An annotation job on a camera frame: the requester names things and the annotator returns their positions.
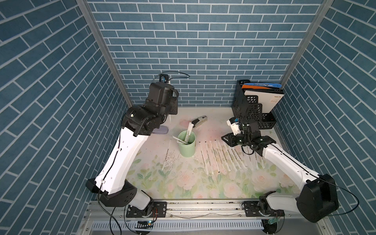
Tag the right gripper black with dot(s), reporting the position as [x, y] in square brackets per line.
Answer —
[229, 138]

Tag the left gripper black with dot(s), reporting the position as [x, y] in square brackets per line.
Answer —
[174, 101]

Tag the eleventh straw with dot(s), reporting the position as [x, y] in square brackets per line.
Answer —
[165, 159]

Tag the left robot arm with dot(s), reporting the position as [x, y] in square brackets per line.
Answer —
[138, 123]

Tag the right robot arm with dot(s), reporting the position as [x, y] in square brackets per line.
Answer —
[318, 196]

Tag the wrapped straws in cup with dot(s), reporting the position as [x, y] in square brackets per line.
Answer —
[188, 134]

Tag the purple fabric glasses case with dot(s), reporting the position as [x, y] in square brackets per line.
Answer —
[162, 130]

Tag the black mesh file holder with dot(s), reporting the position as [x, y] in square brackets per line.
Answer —
[247, 107]

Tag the green cylindrical cup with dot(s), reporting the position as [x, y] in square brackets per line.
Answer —
[189, 149]

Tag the blue folder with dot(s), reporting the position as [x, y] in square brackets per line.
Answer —
[271, 85]

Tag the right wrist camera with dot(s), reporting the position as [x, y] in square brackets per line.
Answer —
[234, 125]

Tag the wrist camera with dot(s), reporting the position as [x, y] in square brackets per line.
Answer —
[164, 78]
[234, 125]

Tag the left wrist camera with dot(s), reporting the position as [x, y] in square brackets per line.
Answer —
[164, 78]

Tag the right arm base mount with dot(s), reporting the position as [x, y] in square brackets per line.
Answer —
[249, 209]

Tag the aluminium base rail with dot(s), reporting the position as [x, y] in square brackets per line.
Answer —
[184, 209]

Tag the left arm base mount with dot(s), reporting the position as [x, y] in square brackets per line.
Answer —
[152, 210]

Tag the white vented cable duct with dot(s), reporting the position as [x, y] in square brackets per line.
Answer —
[181, 225]

